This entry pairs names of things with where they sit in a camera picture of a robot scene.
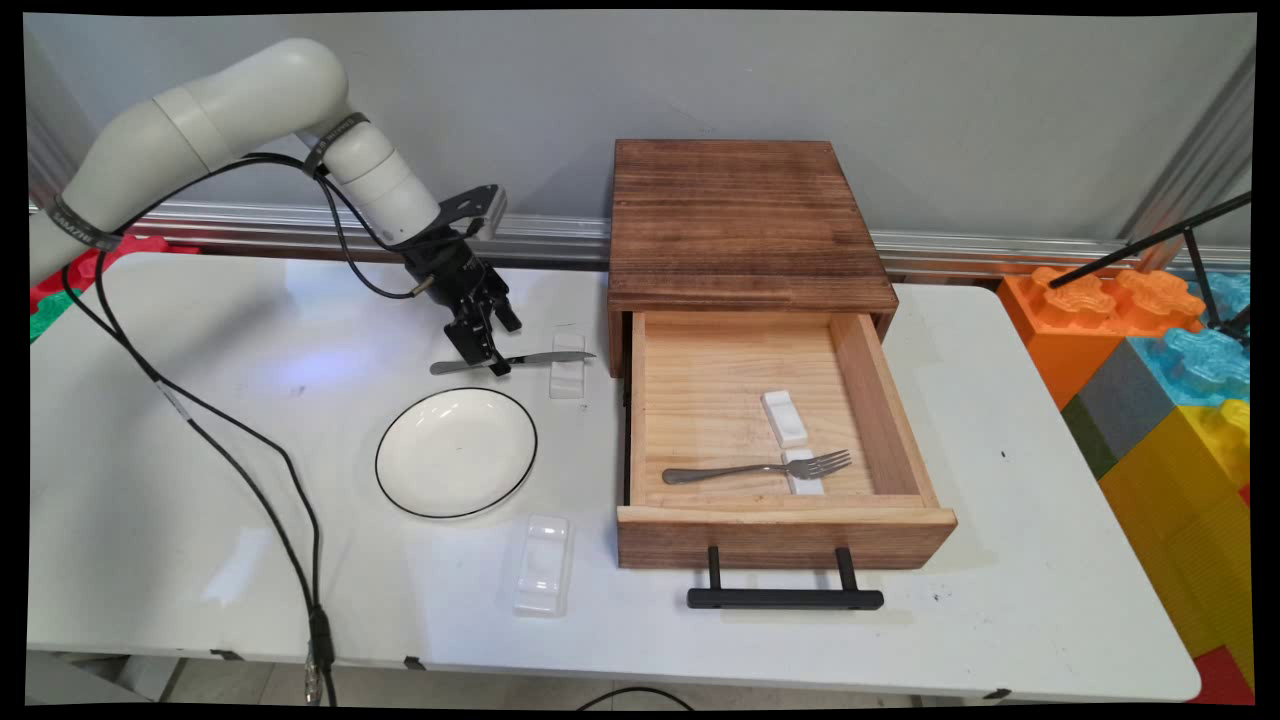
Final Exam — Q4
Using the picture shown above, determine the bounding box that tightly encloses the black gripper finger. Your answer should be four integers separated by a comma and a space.
445, 308, 491, 367
480, 285, 523, 378

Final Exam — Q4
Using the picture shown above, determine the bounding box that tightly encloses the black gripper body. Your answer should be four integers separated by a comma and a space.
402, 228, 506, 313

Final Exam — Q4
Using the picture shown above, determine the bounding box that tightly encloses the silver metal knife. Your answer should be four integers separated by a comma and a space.
430, 350, 598, 377

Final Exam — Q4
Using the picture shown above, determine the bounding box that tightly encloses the silver metal fork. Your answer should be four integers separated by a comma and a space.
661, 450, 853, 486

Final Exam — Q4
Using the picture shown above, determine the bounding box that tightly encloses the white ceramic cutlery rest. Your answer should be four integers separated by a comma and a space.
762, 390, 809, 448
548, 332, 588, 401
782, 448, 827, 497

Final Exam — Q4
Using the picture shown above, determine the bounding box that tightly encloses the white plate with black rim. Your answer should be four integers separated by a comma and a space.
374, 387, 539, 521

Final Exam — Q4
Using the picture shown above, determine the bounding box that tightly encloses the large white cutlery rest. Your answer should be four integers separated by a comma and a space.
512, 515, 573, 617

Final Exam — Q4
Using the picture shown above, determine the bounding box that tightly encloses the light wooden drawer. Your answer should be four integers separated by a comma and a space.
614, 310, 958, 571

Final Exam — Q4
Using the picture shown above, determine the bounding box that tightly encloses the red toy block with studs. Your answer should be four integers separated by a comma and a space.
30, 235, 201, 313

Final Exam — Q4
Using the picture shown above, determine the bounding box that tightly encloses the green toy block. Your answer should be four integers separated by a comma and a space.
30, 290, 77, 342

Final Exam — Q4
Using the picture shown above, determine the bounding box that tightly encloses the orange toy block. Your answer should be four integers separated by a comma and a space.
997, 265, 1206, 411

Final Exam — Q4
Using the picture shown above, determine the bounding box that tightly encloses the grey toy block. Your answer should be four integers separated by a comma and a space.
1060, 338, 1186, 481

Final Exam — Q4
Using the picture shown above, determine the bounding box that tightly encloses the black tripod stand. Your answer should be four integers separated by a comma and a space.
1048, 190, 1253, 346

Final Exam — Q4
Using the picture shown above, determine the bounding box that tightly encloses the translucent blue toy block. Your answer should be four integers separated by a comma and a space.
1185, 270, 1251, 326
1128, 325, 1251, 406

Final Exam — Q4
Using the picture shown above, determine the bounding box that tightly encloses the yellow toy block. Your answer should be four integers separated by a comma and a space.
1098, 398, 1256, 691

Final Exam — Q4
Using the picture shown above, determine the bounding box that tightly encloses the slanted aluminium profile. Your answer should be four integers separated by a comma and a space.
1120, 45, 1256, 271

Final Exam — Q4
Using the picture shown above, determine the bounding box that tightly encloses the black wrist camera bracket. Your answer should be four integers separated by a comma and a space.
435, 185, 508, 243

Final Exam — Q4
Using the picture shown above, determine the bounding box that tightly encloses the black velcro strap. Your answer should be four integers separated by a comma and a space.
300, 112, 371, 179
50, 195, 123, 253

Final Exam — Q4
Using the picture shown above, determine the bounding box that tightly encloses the plain black cable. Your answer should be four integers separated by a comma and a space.
95, 150, 441, 706

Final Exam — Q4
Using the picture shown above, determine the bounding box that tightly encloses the black cable with white tag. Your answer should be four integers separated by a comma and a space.
60, 255, 341, 706

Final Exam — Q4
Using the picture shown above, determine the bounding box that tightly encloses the black floor cable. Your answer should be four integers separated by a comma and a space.
575, 685, 696, 713

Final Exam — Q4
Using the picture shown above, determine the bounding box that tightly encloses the black drawer handle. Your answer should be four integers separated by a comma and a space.
686, 545, 885, 612

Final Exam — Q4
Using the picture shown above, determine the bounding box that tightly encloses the aluminium wall rail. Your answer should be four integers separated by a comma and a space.
35, 170, 1251, 286

